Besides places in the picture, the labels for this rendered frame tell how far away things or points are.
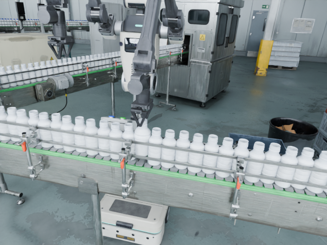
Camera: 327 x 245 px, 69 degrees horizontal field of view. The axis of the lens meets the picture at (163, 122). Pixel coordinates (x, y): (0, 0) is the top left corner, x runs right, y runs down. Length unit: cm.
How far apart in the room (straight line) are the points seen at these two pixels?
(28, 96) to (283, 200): 210
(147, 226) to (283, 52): 920
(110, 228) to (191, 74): 341
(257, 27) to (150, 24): 1207
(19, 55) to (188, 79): 303
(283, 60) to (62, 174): 970
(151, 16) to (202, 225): 173
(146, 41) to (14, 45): 412
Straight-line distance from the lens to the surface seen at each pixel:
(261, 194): 105
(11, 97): 235
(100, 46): 696
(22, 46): 499
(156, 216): 187
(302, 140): 265
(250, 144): 159
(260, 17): 1295
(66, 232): 222
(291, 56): 1041
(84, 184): 122
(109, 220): 192
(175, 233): 213
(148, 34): 94
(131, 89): 87
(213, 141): 96
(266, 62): 853
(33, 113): 124
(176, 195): 108
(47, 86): 237
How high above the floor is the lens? 159
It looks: 24 degrees down
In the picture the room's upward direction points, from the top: 3 degrees clockwise
